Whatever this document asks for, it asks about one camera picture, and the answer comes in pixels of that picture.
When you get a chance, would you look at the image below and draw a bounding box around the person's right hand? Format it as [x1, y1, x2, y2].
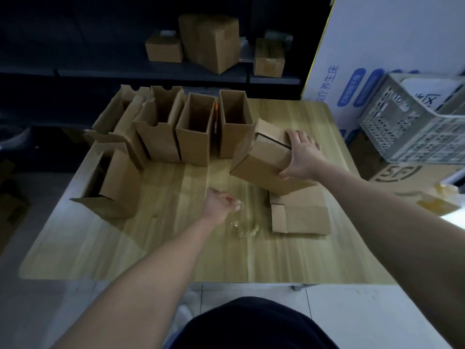
[278, 128, 324, 182]

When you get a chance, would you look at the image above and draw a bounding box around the person's left hand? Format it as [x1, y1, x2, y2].
[200, 187, 242, 226]

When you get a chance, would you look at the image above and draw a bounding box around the clear tape wad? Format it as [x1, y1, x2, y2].
[229, 218, 261, 238]

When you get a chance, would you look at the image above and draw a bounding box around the small brown cardboard box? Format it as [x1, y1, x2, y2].
[268, 185, 332, 236]

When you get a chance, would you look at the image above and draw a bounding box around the cluster of cardboard boxes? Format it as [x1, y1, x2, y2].
[71, 84, 255, 221]

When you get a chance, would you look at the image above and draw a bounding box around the white plastic crate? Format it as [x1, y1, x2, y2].
[358, 73, 465, 165]

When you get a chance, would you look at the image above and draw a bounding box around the person's left forearm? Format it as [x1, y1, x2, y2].
[50, 214, 218, 349]

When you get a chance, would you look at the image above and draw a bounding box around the person's right forearm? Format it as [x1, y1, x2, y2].
[312, 163, 465, 349]

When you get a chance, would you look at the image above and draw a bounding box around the person's white left shoe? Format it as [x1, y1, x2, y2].
[174, 294, 194, 324]

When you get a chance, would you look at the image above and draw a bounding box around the person's dark shirt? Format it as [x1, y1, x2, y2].
[174, 297, 341, 349]

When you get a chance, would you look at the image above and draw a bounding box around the large brown carton black logo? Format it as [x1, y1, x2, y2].
[348, 130, 465, 200]

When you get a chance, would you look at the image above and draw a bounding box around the small sealed brown carton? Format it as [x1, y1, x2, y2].
[253, 37, 286, 79]

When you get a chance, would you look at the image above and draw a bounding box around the grey wrapped item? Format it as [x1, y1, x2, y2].
[263, 29, 294, 48]

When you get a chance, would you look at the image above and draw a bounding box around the white paper sign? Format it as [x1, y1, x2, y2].
[399, 78, 465, 114]

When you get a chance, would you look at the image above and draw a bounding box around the large white printed carton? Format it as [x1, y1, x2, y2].
[300, 0, 465, 142]

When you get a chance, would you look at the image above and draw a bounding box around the large sealed brown carton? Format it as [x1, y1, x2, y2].
[178, 13, 241, 75]

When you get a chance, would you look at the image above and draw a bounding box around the small dim brown carton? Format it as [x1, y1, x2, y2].
[62, 127, 88, 144]

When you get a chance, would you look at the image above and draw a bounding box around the small carton with white label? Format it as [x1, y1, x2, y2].
[145, 30, 184, 63]

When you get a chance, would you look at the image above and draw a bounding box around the dark metal shelf unit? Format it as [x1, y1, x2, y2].
[0, 0, 335, 135]

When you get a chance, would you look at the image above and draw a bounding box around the dim brown flattened carton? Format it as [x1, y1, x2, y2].
[0, 159, 31, 251]

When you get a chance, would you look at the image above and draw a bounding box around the white plastic bag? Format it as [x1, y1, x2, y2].
[0, 127, 31, 149]

